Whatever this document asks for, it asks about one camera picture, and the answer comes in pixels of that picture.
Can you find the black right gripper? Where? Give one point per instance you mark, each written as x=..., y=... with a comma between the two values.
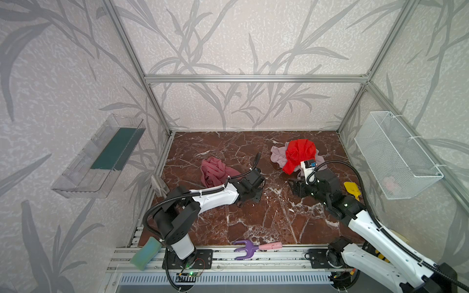
x=304, y=187

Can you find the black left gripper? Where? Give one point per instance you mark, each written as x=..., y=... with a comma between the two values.
x=254, y=179

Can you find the dark pink cloth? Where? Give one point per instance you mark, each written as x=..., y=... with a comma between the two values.
x=215, y=172

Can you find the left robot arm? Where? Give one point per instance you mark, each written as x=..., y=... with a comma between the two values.
x=172, y=219

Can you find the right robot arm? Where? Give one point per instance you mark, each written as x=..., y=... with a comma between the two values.
x=402, y=270

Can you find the light pink cloth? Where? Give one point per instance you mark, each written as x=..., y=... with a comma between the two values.
x=278, y=156

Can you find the red cloth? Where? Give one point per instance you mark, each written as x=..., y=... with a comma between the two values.
x=298, y=151

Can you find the yellow plastic toy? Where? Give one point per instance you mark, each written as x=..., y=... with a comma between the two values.
x=353, y=189

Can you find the purple pink garden fork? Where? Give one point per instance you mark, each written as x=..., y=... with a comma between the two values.
x=250, y=248

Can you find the green circuit board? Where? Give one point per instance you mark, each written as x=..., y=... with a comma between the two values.
x=191, y=274

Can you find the green sponge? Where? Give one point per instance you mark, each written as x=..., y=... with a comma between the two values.
x=146, y=253

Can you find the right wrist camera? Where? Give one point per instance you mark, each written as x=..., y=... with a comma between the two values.
x=308, y=167

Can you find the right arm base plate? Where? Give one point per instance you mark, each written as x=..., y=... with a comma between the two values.
x=318, y=258

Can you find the white wire mesh basket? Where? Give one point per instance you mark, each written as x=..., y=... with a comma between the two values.
x=397, y=160

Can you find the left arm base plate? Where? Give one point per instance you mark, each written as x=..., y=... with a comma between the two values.
x=200, y=259

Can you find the clear plastic wall bin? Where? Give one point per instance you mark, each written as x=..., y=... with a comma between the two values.
x=95, y=170

